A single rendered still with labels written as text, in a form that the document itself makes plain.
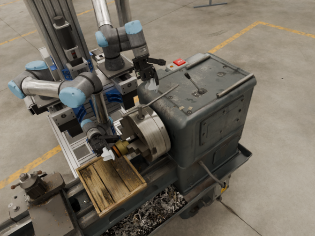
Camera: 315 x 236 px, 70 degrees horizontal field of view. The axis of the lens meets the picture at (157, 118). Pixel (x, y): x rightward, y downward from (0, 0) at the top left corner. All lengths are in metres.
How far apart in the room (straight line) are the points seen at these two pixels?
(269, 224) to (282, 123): 1.24
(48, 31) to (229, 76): 1.17
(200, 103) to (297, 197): 1.55
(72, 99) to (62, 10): 0.70
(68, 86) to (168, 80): 0.56
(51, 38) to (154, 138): 0.98
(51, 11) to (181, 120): 1.06
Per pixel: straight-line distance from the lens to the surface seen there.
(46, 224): 1.34
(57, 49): 1.75
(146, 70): 1.12
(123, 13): 1.55
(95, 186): 1.43
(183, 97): 1.25
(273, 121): 3.02
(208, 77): 1.40
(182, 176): 1.51
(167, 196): 1.67
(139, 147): 1.22
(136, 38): 1.09
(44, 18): 1.68
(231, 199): 2.32
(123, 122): 1.26
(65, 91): 1.19
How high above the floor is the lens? 2.06
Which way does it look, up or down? 45 degrees down
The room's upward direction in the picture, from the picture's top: 8 degrees counter-clockwise
